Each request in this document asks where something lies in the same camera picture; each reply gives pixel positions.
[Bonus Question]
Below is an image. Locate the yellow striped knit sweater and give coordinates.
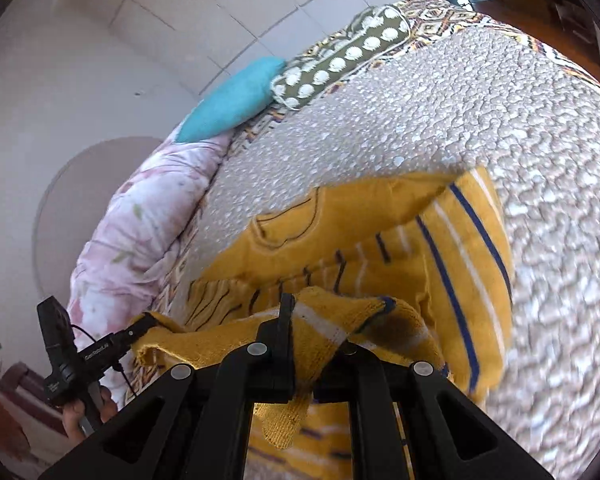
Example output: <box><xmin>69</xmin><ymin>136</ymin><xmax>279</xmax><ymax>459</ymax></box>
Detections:
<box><xmin>133</xmin><ymin>167</ymin><xmax>514</xmax><ymax>479</ymax></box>

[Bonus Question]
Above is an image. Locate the person left hand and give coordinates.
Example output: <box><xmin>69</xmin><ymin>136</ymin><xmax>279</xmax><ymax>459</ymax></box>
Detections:
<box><xmin>62</xmin><ymin>387</ymin><xmax>118</xmax><ymax>445</ymax></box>

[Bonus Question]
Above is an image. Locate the pink floral duvet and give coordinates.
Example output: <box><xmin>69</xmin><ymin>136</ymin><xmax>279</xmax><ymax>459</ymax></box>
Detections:
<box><xmin>66</xmin><ymin>131</ymin><xmax>234</xmax><ymax>406</ymax></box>

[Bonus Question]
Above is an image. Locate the turquoise pillow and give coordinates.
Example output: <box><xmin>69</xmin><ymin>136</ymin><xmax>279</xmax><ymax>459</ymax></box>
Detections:
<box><xmin>175</xmin><ymin>56</ymin><xmax>286</xmax><ymax>143</ymax></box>

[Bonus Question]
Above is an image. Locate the olive white-spotted bolster pillow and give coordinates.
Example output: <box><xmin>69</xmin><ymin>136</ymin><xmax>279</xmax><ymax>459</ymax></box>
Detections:
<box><xmin>271</xmin><ymin>4</ymin><xmax>411</xmax><ymax>112</ymax></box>

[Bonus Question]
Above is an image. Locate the colourful geometric patterned blanket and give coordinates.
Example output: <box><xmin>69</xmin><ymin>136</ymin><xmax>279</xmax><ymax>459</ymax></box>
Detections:
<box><xmin>130</xmin><ymin>0</ymin><xmax>600</xmax><ymax>396</ymax></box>

